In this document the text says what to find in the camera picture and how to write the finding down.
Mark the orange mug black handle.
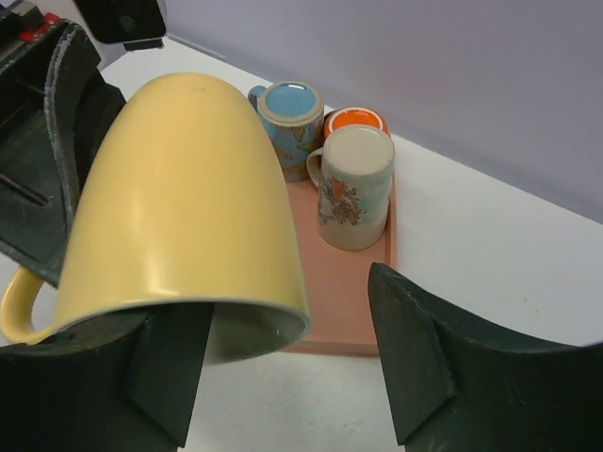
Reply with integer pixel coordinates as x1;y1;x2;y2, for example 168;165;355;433
323;106;390;138

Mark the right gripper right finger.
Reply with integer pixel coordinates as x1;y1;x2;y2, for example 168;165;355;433
367;263;602;451

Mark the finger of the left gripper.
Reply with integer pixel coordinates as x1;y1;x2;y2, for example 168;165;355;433
1;21;125;286

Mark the beige mug orange floral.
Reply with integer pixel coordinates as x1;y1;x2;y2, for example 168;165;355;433
306;124;395;251

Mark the blue patterned ceramic mug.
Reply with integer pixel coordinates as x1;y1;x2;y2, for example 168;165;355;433
247;81;324;183

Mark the salmon pink plastic tray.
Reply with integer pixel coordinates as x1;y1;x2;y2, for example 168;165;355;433
286;181;398;357

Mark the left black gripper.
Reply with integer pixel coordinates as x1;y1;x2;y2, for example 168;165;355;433
73;0;167;51

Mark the yellow ceramic mug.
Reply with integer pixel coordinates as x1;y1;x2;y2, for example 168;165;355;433
1;73;311;363

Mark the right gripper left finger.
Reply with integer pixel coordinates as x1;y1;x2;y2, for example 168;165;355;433
1;303;213;451

